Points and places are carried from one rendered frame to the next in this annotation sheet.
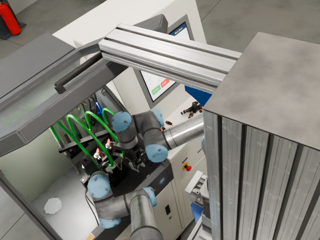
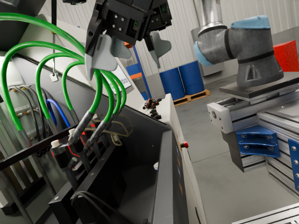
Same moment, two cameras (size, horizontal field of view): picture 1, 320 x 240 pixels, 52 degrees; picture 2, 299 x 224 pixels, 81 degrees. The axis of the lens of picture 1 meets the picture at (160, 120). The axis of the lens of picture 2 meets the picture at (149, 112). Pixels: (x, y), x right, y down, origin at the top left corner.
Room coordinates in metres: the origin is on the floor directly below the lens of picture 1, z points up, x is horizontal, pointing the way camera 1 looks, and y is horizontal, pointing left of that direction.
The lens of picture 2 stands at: (0.54, 0.52, 1.21)
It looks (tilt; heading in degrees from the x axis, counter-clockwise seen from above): 13 degrees down; 319
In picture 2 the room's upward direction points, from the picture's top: 19 degrees counter-clockwise
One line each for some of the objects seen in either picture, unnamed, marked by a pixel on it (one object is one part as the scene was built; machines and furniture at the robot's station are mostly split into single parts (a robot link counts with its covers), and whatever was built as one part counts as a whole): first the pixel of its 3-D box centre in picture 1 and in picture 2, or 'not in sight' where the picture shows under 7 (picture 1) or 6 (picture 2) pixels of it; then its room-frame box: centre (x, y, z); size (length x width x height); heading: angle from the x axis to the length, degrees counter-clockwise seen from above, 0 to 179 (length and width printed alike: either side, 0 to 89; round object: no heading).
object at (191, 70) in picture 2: not in sight; (182, 83); (3.75, -3.88, 0.51); 1.20 x 0.85 x 1.02; 45
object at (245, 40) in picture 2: not in sight; (248, 37); (0.76, -0.23, 1.20); 0.13 x 0.12 x 0.14; 3
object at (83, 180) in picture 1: (111, 170); (102, 180); (1.11, 0.33, 0.91); 0.34 x 0.10 x 0.15; 128
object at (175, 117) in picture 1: (195, 114); (154, 109); (1.34, -0.22, 0.96); 0.70 x 0.22 x 0.03; 128
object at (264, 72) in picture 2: not in sight; (256, 68); (0.75, -0.23, 1.09); 0.15 x 0.15 x 0.10
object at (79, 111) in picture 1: (84, 103); (27, 111); (1.39, 0.40, 1.20); 0.13 x 0.03 x 0.31; 128
